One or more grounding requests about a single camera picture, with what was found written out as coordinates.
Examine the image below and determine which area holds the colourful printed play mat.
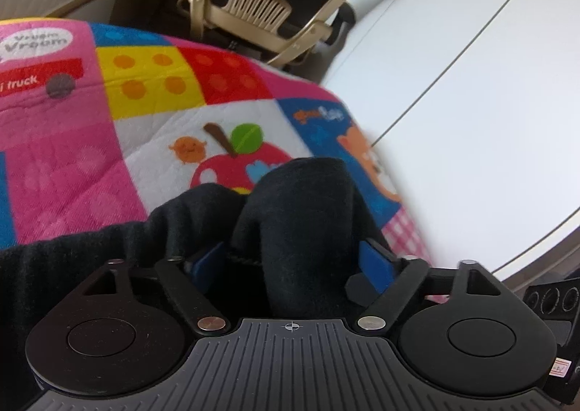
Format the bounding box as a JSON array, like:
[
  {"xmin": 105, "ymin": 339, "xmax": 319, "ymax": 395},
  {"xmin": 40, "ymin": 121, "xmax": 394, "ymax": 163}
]
[{"xmin": 0, "ymin": 19, "xmax": 430, "ymax": 308}]

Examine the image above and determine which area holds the black garment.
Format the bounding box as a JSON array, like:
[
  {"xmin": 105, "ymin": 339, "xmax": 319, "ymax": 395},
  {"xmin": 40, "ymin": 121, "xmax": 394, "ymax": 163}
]
[{"xmin": 0, "ymin": 157, "xmax": 396, "ymax": 411}]

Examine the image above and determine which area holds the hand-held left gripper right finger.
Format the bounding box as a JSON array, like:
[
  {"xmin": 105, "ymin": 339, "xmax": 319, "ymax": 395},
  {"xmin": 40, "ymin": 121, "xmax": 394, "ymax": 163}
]
[{"xmin": 345, "ymin": 239, "xmax": 505, "ymax": 333}]

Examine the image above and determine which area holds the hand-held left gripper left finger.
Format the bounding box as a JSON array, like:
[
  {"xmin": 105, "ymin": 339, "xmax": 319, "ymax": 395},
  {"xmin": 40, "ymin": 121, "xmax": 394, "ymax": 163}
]
[{"xmin": 80, "ymin": 241, "xmax": 228, "ymax": 333}]

